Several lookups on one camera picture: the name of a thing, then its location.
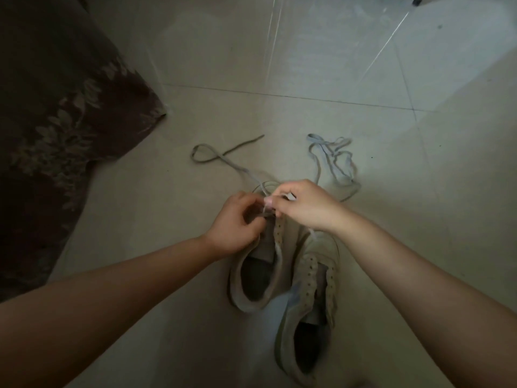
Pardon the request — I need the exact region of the person's right hand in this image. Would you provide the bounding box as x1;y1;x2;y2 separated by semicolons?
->
264;179;345;235

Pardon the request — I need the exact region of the grey sneaker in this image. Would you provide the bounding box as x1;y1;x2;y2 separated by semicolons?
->
229;214;299;313
274;228;341;387

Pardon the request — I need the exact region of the grey shoelace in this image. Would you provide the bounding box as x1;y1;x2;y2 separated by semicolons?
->
191;134;283;219
306;133;362;203

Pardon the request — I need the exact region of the person's right forearm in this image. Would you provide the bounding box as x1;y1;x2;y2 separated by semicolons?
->
331;210;517;388

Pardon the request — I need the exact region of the person's left hand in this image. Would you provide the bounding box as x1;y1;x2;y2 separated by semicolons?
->
203;191;268;258

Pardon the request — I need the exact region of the person's left forearm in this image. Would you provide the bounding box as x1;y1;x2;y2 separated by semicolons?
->
0;235;219;388

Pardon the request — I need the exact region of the dark floral cloth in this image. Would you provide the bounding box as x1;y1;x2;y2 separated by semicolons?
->
0;0;167;303

